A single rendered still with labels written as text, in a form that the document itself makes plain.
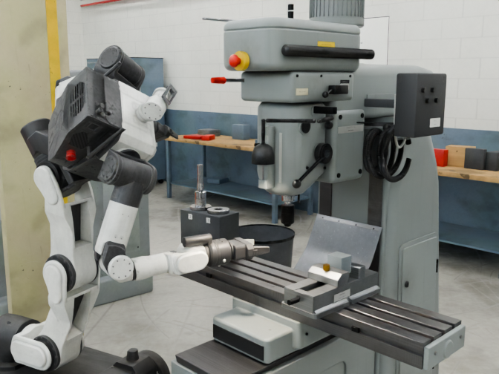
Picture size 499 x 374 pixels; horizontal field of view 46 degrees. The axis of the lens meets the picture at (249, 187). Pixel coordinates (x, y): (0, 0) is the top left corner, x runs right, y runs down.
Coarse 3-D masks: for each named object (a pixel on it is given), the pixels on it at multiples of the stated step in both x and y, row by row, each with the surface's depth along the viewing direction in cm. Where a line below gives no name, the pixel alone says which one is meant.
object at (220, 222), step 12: (192, 204) 245; (180, 216) 242; (192, 216) 238; (204, 216) 233; (216, 216) 230; (228, 216) 232; (180, 228) 243; (192, 228) 239; (204, 228) 234; (216, 228) 230; (228, 228) 233
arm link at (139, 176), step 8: (128, 160) 175; (128, 168) 173; (136, 168) 175; (144, 168) 178; (120, 176) 172; (128, 176) 173; (136, 176) 175; (144, 176) 177; (112, 184) 174; (120, 184) 174; (128, 184) 175; (136, 184) 176; (144, 184) 178; (112, 192) 177; (120, 192) 175; (128, 192) 175; (136, 192) 176; (112, 200) 176; (120, 200) 175; (128, 200) 175; (136, 200) 177
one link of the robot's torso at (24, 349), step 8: (32, 328) 228; (40, 328) 231; (16, 336) 223; (24, 336) 225; (32, 336) 228; (16, 344) 222; (24, 344) 220; (32, 344) 219; (40, 344) 217; (16, 352) 223; (24, 352) 221; (32, 352) 218; (40, 352) 216; (48, 352) 216; (16, 360) 225; (24, 360) 222; (32, 360) 219; (40, 360) 217; (48, 360) 216; (40, 368) 219
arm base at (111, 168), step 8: (112, 152) 175; (120, 152) 180; (112, 160) 173; (120, 160) 172; (136, 160) 183; (144, 160) 186; (104, 168) 175; (112, 168) 171; (120, 168) 171; (152, 168) 181; (104, 176) 174; (112, 176) 171; (152, 176) 179; (152, 184) 179; (144, 192) 181
